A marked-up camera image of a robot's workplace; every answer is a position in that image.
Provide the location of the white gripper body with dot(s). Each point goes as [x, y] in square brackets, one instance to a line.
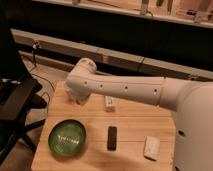
[78, 94]

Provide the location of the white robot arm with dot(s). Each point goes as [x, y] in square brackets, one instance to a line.
[192, 101]

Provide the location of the green ceramic bowl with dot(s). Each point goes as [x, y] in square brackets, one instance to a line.
[67, 138]

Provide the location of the white rectangular box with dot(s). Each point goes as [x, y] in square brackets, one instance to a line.
[109, 104]

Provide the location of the black remote control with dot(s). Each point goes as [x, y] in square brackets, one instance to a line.
[112, 138]

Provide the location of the wooden table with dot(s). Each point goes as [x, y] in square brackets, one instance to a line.
[134, 137]

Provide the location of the black chair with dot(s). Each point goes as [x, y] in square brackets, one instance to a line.
[18, 94]

